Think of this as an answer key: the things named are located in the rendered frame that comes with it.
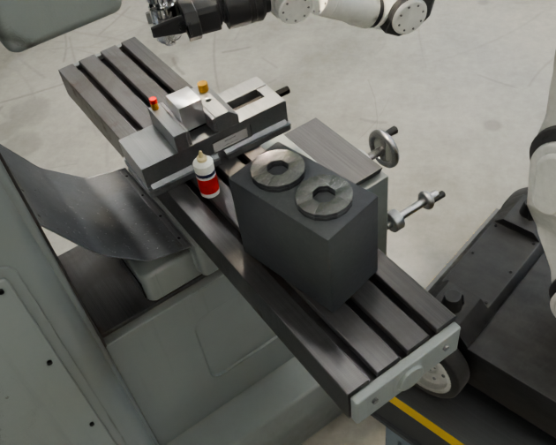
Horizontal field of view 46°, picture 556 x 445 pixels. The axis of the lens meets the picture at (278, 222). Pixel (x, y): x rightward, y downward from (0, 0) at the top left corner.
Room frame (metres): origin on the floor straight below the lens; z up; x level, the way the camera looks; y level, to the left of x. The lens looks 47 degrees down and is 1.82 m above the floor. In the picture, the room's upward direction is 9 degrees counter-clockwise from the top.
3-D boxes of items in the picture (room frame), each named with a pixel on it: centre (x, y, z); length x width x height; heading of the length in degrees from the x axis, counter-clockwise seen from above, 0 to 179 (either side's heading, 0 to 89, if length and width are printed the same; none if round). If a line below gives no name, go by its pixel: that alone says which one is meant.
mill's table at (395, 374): (1.06, 0.12, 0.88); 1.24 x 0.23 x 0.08; 29
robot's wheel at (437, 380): (0.75, -0.29, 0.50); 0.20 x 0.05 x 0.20; 41
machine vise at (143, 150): (1.12, 0.12, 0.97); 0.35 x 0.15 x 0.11; 116
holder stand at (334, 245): (0.75, -0.05, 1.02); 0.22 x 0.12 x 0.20; 39
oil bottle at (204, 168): (0.97, 0.13, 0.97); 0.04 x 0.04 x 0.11
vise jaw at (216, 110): (1.13, 0.10, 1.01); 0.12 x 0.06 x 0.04; 26
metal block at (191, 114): (1.11, 0.15, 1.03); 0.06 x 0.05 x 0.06; 26
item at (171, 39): (1.10, 0.15, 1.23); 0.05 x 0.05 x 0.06
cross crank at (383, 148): (1.34, -0.29, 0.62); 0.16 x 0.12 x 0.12; 119
